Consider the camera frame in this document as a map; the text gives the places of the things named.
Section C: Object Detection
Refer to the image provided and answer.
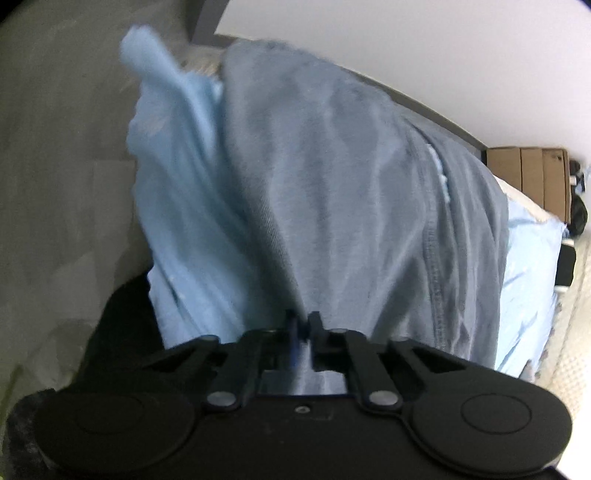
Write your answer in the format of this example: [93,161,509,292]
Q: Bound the dark cloth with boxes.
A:
[6,272,163,480]

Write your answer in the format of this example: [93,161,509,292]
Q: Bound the blue denim jeans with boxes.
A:
[217,39,511,398]

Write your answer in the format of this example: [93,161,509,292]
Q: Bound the cream quilted headboard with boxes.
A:
[531,240,591,464]

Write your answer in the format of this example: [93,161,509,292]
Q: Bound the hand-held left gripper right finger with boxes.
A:
[307,311,468,411]

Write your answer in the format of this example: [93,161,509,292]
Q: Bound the light blue star bed sheet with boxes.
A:
[120,25,568,385]

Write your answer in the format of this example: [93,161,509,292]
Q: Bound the wooden nightstand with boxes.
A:
[485,146,574,220]

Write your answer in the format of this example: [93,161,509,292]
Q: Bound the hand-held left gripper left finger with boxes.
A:
[137,310,302,412]

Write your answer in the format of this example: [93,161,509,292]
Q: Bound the black roll pillow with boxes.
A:
[554,242,578,289]

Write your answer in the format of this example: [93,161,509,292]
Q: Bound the black cloth bundle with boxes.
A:
[569,194,591,239]

